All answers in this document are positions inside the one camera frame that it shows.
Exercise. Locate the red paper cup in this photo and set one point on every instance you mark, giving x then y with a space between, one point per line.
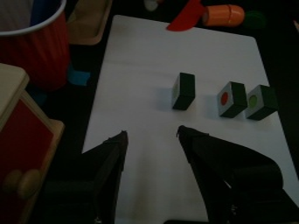
36 43

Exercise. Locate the orange toy carrot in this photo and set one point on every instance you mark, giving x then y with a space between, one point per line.
222 15

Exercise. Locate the red toy knife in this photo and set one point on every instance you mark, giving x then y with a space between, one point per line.
186 17

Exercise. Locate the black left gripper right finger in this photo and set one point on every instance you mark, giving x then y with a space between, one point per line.
230 175

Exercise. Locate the beige wooden tray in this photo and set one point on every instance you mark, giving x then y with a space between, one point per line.
88 22

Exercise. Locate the white toy piece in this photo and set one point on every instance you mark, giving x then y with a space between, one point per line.
151 5

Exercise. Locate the blue block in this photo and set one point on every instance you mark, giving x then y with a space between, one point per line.
79 77

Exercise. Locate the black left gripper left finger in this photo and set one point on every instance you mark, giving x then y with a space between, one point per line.
102 178

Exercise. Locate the sushi piece red centre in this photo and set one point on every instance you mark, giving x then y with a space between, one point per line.
231 99

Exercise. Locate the red wooden toy box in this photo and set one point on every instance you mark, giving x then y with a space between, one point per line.
23 145

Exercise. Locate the green sushi piece plain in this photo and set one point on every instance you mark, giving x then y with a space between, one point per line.
183 91

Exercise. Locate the white cutting board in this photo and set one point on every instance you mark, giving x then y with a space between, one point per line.
155 73

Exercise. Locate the sushi piece green centre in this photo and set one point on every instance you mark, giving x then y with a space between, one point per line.
260 102

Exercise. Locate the green toy vegetable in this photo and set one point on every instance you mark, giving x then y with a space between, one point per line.
255 19

